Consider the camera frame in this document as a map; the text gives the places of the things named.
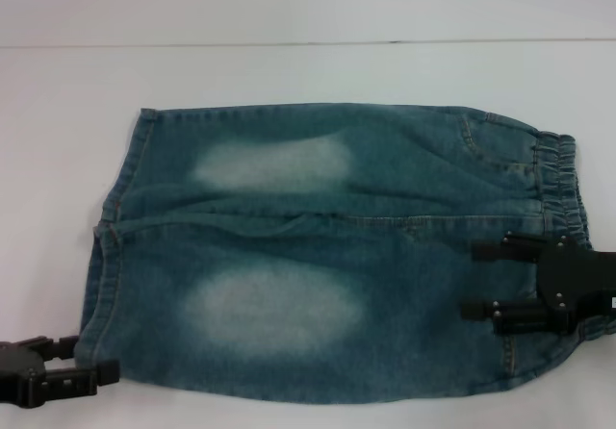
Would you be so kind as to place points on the blue denim shorts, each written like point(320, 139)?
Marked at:
point(337, 184)

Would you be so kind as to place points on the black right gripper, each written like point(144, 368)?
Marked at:
point(577, 280)

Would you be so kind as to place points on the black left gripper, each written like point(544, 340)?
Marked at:
point(17, 369)

